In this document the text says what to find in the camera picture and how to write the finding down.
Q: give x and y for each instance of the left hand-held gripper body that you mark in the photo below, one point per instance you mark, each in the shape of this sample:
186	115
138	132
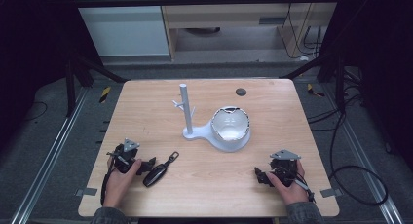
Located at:
125	156

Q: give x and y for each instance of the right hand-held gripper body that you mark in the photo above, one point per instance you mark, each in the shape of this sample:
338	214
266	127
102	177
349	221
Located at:
285	168

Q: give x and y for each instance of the person's right hand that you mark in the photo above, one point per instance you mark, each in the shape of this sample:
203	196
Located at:
293	193

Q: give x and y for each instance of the person's left hand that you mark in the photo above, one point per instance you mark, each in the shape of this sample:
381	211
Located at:
118	185

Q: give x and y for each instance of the yellow black hazard tape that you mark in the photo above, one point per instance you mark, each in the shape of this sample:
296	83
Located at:
105	94
314	91

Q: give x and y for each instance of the round grey table grommet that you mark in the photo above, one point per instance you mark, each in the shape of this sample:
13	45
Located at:
241	92

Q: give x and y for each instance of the black metal stand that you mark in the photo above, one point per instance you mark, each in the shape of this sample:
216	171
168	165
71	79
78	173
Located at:
339	84
70	87

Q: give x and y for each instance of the white cabinet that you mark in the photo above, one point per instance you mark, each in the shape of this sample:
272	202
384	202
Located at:
123	29

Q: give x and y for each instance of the dark curtain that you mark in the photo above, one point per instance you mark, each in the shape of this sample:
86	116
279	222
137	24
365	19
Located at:
380	55
29	61

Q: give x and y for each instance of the wooden desk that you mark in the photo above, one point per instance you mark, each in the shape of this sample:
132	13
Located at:
227	19

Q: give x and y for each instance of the black horizontal bar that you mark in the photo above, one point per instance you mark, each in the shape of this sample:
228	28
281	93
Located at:
195	1

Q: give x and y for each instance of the grey metal table bracket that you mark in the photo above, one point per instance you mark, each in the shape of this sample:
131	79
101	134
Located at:
331	192
87	192

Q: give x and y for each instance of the white key stand with post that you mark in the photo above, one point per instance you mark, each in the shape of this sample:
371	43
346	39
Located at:
187	120

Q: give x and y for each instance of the metal floor rail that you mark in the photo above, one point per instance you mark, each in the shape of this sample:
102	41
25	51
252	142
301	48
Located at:
367	159
48	156

